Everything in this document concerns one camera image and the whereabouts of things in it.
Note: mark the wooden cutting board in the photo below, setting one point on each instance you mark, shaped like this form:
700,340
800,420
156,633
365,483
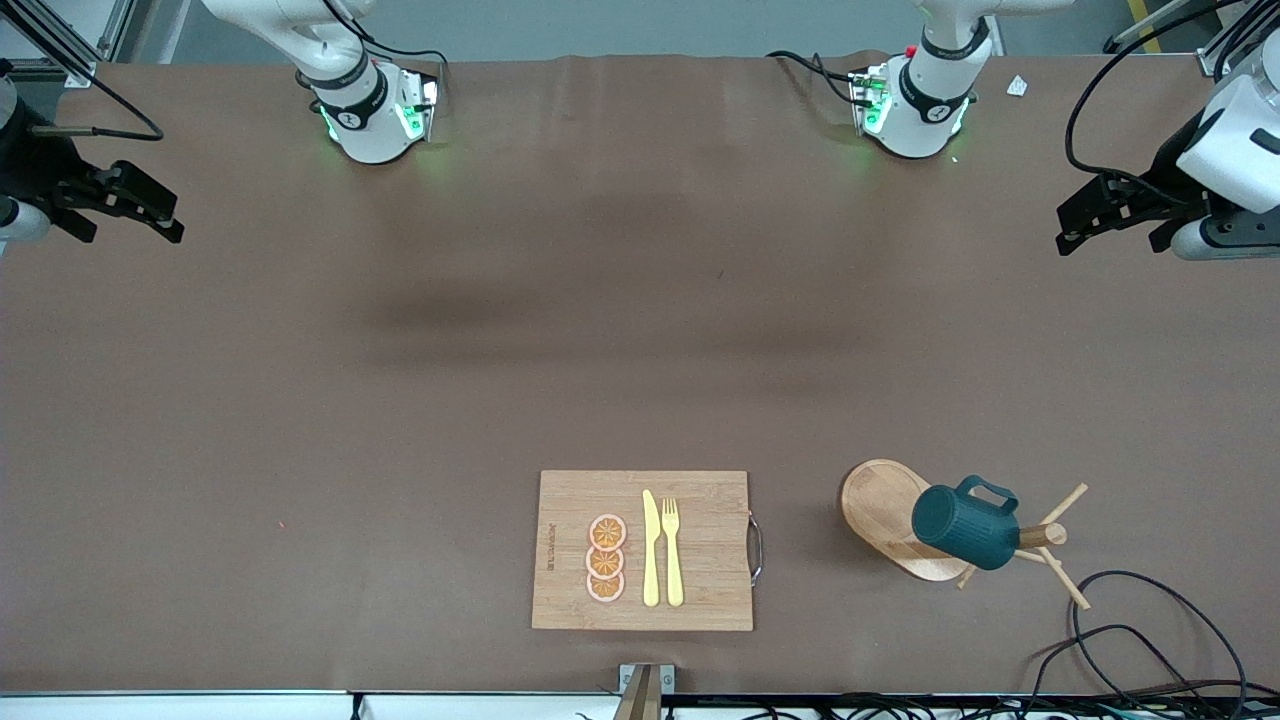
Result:
700,560

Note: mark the wooden mug tree stand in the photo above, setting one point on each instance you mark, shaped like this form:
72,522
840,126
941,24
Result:
875,505

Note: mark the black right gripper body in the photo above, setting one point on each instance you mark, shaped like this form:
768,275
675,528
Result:
30,168

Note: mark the orange slice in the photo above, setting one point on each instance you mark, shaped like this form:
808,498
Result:
605,590
605,564
607,532

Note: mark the yellow plastic fork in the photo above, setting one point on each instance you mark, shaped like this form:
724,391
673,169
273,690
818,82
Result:
673,560

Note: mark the aluminium frame strut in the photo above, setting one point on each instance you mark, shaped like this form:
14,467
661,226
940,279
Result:
1215,55
60,45

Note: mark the metal table edge bracket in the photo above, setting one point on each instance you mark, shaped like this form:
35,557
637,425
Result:
645,690

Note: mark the yellow plastic knife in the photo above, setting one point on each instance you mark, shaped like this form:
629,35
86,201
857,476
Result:
651,550

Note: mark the small white paper scrap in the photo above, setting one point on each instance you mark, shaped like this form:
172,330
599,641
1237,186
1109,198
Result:
1017,86

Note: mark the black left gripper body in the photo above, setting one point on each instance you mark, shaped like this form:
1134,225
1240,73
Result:
1166,176

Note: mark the white table edge rail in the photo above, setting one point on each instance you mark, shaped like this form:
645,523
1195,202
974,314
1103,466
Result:
200,705

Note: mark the teal ribbed mug yellow inside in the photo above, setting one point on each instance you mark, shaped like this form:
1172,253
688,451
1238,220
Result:
960,525

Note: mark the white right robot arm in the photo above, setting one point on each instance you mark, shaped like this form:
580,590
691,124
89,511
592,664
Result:
370,120

